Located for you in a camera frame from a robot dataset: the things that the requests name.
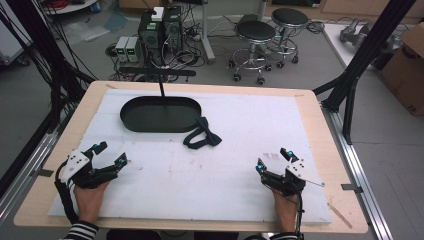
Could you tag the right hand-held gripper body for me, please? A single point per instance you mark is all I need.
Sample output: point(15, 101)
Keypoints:
point(301, 170)

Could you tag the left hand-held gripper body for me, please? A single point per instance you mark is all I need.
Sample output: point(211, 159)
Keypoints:
point(76, 164)

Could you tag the black oval tray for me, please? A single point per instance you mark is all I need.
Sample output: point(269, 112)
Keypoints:
point(160, 116)

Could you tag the person's left hand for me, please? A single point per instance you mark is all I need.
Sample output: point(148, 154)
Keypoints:
point(88, 201)

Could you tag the person's right hand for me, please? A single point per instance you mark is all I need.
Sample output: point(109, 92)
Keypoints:
point(285, 208)

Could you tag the grey tape piece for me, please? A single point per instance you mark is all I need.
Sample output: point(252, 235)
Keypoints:
point(45, 172)
point(351, 188)

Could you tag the thin wooden stick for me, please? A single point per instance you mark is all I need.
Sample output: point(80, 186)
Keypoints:
point(340, 215)

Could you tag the white foam mat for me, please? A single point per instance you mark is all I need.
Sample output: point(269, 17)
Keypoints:
point(200, 180)

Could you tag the person's left striped sleeve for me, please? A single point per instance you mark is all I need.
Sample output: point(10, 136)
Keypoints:
point(81, 231)

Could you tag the person's striped sleeve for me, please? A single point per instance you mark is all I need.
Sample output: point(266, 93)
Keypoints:
point(81, 231)
point(283, 237)

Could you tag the person's right striped sleeve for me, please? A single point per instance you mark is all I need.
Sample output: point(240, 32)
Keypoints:
point(283, 237)

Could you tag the black T-shaped stand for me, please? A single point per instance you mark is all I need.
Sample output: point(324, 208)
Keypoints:
point(156, 71)

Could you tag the grey power supply unit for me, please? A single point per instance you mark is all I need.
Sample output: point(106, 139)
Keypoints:
point(133, 49)
point(121, 48)

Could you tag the black computer tower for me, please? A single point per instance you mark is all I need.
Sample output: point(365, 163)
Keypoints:
point(150, 33)
point(172, 28)

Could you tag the black round stool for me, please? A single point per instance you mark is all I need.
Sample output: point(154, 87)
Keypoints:
point(255, 31)
point(289, 16)

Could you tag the grey machine part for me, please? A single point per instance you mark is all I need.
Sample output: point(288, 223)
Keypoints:
point(358, 31)

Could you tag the brown cardboard box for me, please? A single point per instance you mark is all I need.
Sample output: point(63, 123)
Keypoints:
point(405, 70)

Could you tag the grey desk leg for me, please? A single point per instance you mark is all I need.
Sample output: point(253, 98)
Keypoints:
point(207, 33)

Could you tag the white box on tower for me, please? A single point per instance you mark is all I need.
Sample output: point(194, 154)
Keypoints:
point(157, 14)

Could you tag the aluminium rail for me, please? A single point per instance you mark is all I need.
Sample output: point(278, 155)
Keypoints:
point(26, 170)
point(360, 173)

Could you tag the black metal frame post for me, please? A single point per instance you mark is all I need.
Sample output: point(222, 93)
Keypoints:
point(370, 50)

